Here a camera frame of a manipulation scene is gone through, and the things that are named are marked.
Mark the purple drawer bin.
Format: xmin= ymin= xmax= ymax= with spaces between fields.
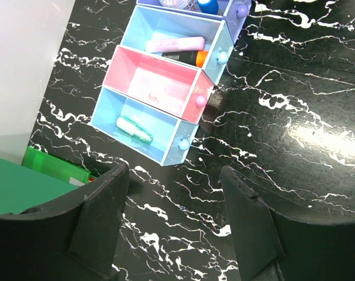
xmin=136 ymin=0 xmax=251 ymax=43

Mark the black marble pattern mat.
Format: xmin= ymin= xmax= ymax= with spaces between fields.
xmin=30 ymin=1 xmax=355 ymax=280

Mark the sky blue drawer bin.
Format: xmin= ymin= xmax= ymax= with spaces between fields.
xmin=121 ymin=5 xmax=233 ymax=85

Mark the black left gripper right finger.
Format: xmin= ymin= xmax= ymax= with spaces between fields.
xmin=220 ymin=166 xmax=355 ymax=280

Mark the black orange-capped marker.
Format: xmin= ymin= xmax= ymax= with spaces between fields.
xmin=161 ymin=50 xmax=208 ymax=67

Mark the clear jar of bands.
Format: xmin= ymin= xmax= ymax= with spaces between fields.
xmin=159 ymin=0 xmax=200 ymax=12

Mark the green transparent highlighter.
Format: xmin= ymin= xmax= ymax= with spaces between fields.
xmin=116 ymin=115 xmax=153 ymax=144

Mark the pink drawer bin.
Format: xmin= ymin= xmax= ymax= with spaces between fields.
xmin=103 ymin=45 xmax=213 ymax=124

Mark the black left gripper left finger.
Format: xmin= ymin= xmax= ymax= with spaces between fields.
xmin=0 ymin=164 xmax=129 ymax=280

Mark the light blue drawer bin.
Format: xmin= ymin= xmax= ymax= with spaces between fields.
xmin=90 ymin=87 xmax=198 ymax=166

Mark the green plastic folder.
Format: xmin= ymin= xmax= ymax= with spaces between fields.
xmin=22 ymin=146 xmax=96 ymax=186

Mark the lilac highlighter pen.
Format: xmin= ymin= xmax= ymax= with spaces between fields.
xmin=145 ymin=36 xmax=205 ymax=53

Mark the green ring binder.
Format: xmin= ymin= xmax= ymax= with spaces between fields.
xmin=0 ymin=158 xmax=77 ymax=215

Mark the blue and grey bottle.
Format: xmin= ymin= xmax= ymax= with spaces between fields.
xmin=197 ymin=0 xmax=219 ymax=15

